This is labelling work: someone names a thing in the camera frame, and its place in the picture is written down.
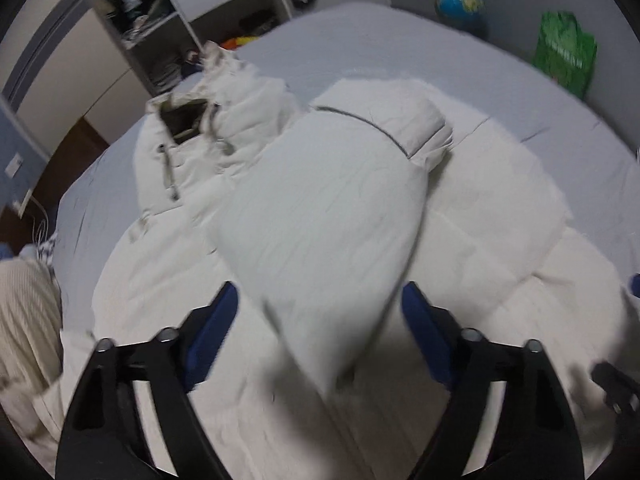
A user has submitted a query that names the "white shelf unit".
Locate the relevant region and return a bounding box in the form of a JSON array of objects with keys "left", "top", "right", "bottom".
[{"left": 75, "top": 0, "right": 391, "bottom": 98}]

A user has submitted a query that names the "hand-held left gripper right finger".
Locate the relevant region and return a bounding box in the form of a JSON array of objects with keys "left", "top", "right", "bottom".
[{"left": 401, "top": 281, "right": 586, "bottom": 480}]

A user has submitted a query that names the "person's beige ribbed clothing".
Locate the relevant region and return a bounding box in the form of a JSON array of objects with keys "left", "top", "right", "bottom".
[{"left": 0, "top": 257, "right": 64, "bottom": 423}]

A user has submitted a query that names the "bed with grey-blue sheet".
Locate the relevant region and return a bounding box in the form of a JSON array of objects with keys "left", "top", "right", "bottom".
[{"left": 50, "top": 2, "right": 640, "bottom": 341}]

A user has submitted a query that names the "white cable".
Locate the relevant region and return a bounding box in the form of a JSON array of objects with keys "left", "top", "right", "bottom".
[{"left": 22, "top": 195, "right": 54, "bottom": 247}]

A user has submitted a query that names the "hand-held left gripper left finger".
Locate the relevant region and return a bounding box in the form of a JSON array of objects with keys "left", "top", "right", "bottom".
[{"left": 55, "top": 281, "right": 241, "bottom": 480}]

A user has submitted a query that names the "white puffer jacket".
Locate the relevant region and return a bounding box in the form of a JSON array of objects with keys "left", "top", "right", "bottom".
[{"left": 27, "top": 42, "right": 638, "bottom": 480}]

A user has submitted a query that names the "green shopping bag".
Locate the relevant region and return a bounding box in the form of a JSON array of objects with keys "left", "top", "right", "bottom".
[{"left": 531, "top": 10, "right": 598, "bottom": 100}]

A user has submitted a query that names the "stack of folded clothes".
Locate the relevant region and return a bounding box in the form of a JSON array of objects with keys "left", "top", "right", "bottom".
[{"left": 149, "top": 54, "right": 187, "bottom": 92}]

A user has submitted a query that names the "blue globe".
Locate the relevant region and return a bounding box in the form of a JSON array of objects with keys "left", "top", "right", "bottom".
[{"left": 434, "top": 0, "right": 487, "bottom": 36}]

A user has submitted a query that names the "beige wardrobe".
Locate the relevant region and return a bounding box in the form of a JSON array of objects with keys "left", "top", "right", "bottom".
[{"left": 0, "top": 0, "right": 151, "bottom": 156}]

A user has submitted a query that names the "orange and yellow toy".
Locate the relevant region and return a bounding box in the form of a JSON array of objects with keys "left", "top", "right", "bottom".
[{"left": 220, "top": 35, "right": 261, "bottom": 52}]

